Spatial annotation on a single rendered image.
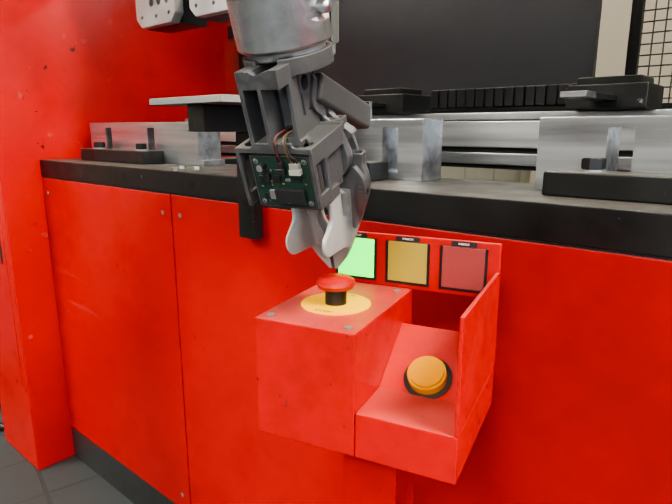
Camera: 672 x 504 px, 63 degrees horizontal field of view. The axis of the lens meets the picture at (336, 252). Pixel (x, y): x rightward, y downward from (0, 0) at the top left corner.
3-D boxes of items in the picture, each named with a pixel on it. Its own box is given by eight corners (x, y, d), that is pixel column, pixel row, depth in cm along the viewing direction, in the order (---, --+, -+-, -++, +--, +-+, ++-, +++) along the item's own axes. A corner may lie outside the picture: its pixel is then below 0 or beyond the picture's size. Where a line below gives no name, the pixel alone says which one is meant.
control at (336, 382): (257, 430, 55) (251, 255, 51) (329, 369, 69) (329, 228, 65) (455, 486, 46) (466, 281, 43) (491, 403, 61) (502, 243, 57)
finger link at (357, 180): (323, 226, 52) (307, 140, 48) (331, 218, 54) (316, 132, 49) (368, 230, 50) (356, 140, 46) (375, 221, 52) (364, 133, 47)
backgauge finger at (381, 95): (306, 112, 106) (306, 85, 105) (385, 115, 125) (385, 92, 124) (355, 111, 98) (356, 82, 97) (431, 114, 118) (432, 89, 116)
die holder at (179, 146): (92, 158, 151) (89, 122, 149) (113, 157, 156) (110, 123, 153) (203, 166, 119) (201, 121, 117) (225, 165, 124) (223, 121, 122)
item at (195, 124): (194, 245, 87) (186, 104, 82) (263, 232, 98) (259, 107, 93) (210, 248, 84) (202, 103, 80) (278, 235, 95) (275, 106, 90)
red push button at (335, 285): (309, 312, 56) (309, 277, 55) (327, 301, 59) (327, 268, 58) (345, 318, 54) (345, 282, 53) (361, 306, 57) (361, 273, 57)
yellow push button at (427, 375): (405, 395, 54) (401, 384, 53) (416, 363, 57) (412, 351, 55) (443, 404, 53) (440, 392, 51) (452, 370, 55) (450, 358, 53)
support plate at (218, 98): (148, 105, 85) (148, 98, 85) (273, 109, 105) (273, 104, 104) (222, 101, 74) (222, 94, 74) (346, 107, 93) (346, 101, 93)
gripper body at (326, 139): (247, 212, 47) (210, 69, 41) (294, 171, 54) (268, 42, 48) (327, 218, 44) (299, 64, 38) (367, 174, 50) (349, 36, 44)
